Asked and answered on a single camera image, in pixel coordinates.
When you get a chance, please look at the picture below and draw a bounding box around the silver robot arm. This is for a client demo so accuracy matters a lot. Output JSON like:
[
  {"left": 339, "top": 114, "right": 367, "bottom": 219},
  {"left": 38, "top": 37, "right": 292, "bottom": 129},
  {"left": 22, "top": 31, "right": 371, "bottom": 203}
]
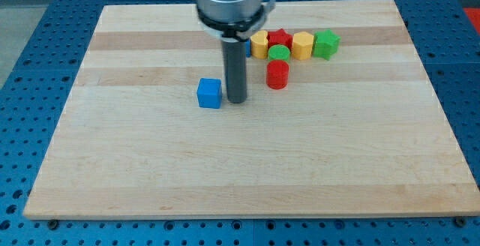
[{"left": 193, "top": 0, "right": 275, "bottom": 104}]

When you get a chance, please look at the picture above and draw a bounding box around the yellow pentagon block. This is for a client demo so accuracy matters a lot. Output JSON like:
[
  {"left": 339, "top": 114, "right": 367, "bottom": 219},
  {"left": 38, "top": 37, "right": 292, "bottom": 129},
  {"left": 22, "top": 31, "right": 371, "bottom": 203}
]
[{"left": 291, "top": 31, "right": 314, "bottom": 60}]

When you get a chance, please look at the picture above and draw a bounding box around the blue cube block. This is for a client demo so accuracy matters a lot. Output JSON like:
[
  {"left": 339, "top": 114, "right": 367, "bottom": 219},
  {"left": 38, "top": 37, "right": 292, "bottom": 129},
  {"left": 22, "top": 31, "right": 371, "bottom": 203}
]
[{"left": 196, "top": 78, "right": 223, "bottom": 109}]

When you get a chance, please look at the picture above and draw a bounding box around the blue block behind rod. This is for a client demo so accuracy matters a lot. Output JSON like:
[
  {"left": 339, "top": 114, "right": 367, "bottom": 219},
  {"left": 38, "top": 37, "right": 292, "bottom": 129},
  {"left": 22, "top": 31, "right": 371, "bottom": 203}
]
[{"left": 245, "top": 39, "right": 251, "bottom": 58}]

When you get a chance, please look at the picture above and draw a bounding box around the red cylinder block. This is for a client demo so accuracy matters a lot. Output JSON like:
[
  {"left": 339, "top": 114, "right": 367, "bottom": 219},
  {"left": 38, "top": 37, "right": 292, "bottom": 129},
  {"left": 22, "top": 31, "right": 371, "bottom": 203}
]
[{"left": 265, "top": 60, "right": 290, "bottom": 89}]

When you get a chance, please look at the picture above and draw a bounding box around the red star block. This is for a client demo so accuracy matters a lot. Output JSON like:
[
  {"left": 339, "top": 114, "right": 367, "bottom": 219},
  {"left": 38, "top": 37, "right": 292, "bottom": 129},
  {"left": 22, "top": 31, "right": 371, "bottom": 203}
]
[{"left": 267, "top": 28, "right": 293, "bottom": 50}]

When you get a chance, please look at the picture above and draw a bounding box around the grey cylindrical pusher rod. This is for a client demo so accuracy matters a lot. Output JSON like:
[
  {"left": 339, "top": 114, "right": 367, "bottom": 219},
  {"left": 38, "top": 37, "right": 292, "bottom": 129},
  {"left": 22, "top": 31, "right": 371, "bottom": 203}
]
[{"left": 221, "top": 41, "right": 248, "bottom": 104}]

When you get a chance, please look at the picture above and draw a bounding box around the wooden board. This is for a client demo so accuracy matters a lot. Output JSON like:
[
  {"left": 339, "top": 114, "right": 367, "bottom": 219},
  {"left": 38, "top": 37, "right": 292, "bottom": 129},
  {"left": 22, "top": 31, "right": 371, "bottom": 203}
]
[{"left": 23, "top": 0, "right": 479, "bottom": 220}]

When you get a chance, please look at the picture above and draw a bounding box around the green star block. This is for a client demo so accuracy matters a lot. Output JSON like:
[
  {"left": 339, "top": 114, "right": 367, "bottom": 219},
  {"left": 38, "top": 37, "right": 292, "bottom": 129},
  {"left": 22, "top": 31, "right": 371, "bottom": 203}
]
[{"left": 312, "top": 29, "right": 341, "bottom": 61}]

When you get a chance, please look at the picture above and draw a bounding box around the green cylinder block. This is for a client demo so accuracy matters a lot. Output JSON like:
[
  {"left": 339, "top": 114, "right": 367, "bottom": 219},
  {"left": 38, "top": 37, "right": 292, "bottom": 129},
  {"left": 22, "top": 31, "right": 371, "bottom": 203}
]
[{"left": 268, "top": 44, "right": 290, "bottom": 62}]

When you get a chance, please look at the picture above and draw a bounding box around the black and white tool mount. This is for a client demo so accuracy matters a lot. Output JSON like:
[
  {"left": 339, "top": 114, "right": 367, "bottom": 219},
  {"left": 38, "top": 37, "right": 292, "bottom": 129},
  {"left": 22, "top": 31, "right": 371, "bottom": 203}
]
[{"left": 196, "top": 0, "right": 276, "bottom": 43}]

